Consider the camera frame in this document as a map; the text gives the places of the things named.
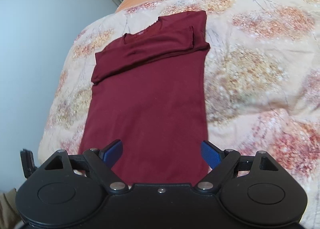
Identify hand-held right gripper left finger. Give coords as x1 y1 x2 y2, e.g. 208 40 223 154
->
44 139 128 193

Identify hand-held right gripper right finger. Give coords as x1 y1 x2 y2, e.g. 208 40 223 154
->
194 140 279 193

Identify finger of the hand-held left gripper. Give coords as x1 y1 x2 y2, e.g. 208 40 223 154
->
20 148 38 179

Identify maroon long-sleeve shirt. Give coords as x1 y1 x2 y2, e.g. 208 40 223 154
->
78 10 211 187

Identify person's tan trousers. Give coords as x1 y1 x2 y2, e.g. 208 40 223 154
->
0 188 23 229

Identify floral quilt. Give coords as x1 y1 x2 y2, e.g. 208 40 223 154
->
37 0 320 229

